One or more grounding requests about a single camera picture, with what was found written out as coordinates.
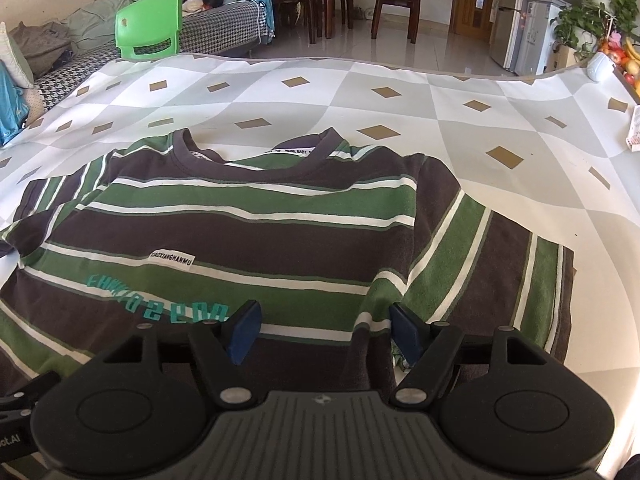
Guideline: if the blue cartoon print cloth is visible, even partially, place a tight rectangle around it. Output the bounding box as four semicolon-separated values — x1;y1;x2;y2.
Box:
242;0;277;41

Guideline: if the white chest freezer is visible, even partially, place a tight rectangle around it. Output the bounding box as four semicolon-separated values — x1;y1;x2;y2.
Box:
514;0;573;77

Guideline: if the diamond patterned table cover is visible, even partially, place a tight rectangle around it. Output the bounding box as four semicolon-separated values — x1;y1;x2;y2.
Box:
0;52;640;480

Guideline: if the green plastic chair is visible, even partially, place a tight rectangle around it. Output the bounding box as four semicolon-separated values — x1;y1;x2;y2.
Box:
114;0;183;61

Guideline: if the person's dark clothing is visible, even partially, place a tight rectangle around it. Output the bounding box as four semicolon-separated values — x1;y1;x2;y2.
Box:
612;452;640;480

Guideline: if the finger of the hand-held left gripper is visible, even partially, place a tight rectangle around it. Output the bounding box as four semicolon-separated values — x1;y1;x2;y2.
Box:
0;371;62;411

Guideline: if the grey pillow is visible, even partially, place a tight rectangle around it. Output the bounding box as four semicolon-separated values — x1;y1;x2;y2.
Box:
0;22;36;88

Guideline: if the potted green plant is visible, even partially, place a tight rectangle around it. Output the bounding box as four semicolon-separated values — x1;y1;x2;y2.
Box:
550;0;638;61

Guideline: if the houndstooth covered sofa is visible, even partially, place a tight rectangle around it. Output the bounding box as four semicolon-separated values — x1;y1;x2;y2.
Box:
30;0;276;111

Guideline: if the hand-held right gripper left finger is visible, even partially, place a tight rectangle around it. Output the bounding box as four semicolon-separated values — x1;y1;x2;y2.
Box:
102;300;263;407

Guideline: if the grey-green blanket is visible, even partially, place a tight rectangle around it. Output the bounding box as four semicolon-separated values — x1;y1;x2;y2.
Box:
65;0;173;53

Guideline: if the white printed packet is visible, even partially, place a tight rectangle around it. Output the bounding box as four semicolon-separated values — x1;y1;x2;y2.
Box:
625;105;640;153

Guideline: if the green brown striped t-shirt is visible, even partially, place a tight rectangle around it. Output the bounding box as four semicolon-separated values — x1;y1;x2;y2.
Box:
0;127;576;480

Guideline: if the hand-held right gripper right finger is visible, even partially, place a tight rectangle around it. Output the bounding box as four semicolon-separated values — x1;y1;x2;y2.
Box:
389;303;551;407

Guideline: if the light blue printed garment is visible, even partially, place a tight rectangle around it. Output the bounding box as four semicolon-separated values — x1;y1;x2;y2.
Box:
0;62;31;148

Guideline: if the grey garment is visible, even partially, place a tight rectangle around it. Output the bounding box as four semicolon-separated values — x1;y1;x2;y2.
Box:
7;21;78;76

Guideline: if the pile of fruit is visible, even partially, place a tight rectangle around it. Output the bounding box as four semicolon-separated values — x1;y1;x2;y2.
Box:
597;30;640;91

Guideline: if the cardboard box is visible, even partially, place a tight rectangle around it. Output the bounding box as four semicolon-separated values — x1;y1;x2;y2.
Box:
544;42;591;75

